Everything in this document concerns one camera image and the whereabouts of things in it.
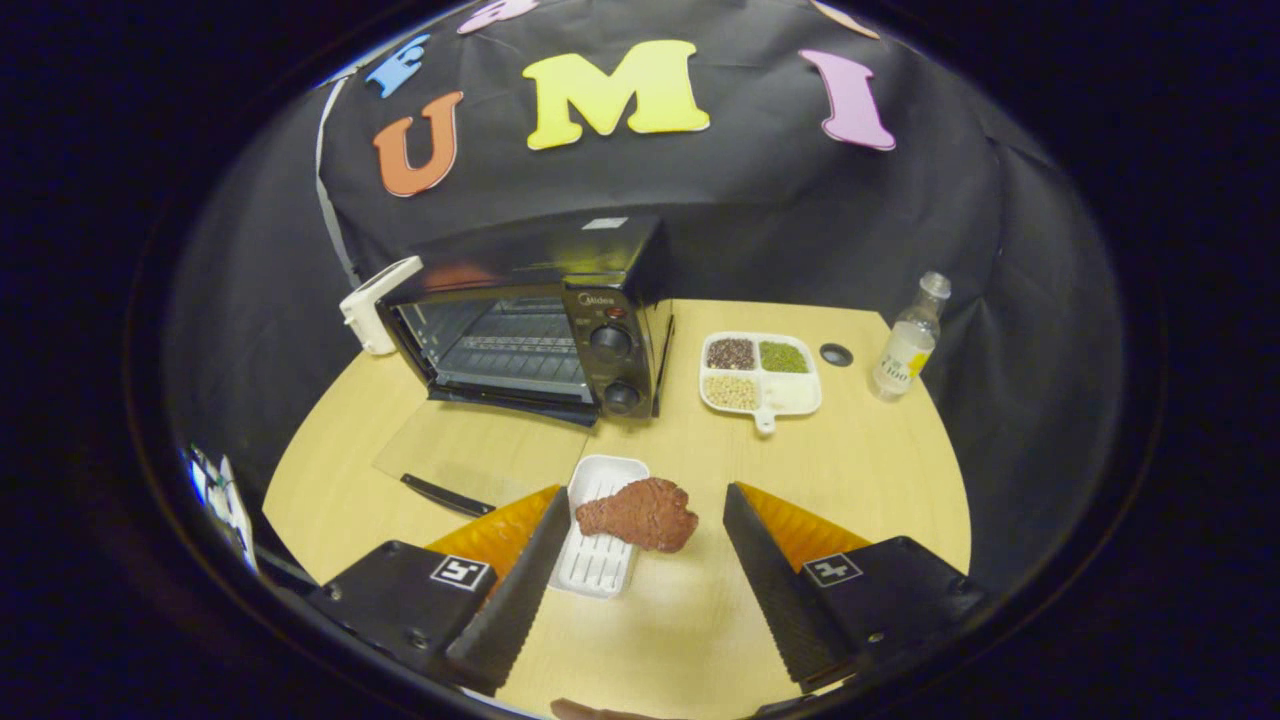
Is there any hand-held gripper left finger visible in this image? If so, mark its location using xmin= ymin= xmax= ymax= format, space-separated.
xmin=305 ymin=485 xmax=572 ymax=697

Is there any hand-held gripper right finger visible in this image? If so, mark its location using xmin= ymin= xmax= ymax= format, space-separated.
xmin=723 ymin=482 xmax=991 ymax=695

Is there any white plastic tray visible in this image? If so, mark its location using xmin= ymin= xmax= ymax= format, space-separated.
xmin=548 ymin=455 xmax=651 ymax=599

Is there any brown meat piece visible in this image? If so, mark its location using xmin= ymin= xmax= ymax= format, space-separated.
xmin=575 ymin=477 xmax=699 ymax=554

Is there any black toaster oven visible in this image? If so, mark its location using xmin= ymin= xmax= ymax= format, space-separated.
xmin=372 ymin=213 xmax=676 ymax=519

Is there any white toaster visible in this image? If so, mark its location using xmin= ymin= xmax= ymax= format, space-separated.
xmin=339 ymin=256 xmax=424 ymax=356

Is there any white divided plate with beans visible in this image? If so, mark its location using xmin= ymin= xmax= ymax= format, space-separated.
xmin=698 ymin=331 xmax=823 ymax=436

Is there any clear glass bottle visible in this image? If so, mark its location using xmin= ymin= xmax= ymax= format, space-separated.
xmin=870 ymin=271 xmax=952 ymax=403

